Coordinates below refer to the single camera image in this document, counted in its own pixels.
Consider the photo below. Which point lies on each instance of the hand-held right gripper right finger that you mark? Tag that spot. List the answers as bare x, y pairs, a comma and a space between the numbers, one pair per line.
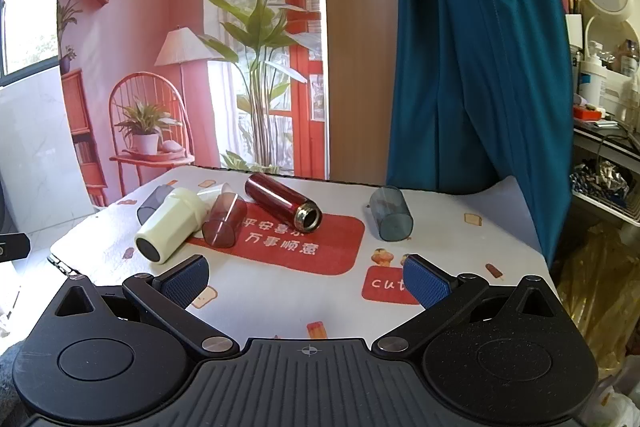
425, 281

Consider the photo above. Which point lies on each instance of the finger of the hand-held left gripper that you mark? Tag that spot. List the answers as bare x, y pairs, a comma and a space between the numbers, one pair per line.
14, 247

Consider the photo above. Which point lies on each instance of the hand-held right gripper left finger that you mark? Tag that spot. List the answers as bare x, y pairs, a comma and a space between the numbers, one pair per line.
186, 281

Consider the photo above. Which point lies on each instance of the cream white cup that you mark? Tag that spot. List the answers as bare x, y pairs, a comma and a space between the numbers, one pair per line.
170, 222

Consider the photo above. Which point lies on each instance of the red translucent cup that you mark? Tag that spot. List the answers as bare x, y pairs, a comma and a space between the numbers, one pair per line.
223, 227

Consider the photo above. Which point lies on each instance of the blue-grey translucent cup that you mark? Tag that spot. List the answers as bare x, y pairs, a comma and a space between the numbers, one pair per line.
392, 214

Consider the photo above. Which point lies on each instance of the grey translucent cup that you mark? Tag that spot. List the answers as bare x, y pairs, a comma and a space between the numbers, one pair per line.
149, 205

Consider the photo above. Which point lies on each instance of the clear plastic cup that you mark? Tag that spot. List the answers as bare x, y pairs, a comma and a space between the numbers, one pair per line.
212, 193

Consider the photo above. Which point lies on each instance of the dark red metallic cup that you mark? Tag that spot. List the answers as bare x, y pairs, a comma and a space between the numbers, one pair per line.
275, 197

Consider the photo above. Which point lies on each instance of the printed white tablecloth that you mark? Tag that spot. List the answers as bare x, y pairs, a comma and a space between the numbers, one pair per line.
300, 297

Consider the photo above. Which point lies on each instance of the yellow plastic bag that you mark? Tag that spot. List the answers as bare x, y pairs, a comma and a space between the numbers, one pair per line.
600, 282

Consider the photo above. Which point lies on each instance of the white shelf rack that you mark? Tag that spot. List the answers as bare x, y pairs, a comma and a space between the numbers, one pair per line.
607, 217

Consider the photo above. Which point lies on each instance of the pile of crumpled foil packets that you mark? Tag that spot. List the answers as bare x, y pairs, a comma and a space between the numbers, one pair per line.
600, 182

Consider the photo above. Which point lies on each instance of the white plastic bag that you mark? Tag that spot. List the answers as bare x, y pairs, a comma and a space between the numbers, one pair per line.
620, 402

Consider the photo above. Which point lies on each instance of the blue curtain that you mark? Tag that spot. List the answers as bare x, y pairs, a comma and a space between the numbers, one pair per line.
475, 57

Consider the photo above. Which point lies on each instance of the red box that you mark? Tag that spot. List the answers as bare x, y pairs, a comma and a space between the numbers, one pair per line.
586, 113

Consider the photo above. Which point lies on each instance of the wooden panel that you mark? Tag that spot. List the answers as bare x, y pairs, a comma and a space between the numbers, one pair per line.
360, 57

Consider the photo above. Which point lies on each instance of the white bottle with blue label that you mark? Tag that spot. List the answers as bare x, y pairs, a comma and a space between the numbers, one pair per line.
592, 82

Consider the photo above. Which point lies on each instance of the wall poster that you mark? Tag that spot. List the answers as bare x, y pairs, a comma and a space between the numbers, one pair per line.
150, 57

